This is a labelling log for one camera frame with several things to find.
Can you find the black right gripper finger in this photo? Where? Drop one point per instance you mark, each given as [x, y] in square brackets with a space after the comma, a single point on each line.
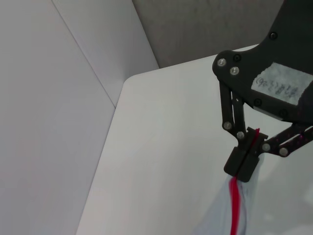
[234, 161]
[249, 169]

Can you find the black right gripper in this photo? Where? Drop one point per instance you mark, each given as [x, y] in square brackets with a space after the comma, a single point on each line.
[281, 54]

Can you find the clear document bag red zipper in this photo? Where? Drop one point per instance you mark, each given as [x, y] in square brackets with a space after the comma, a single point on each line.
[234, 208]

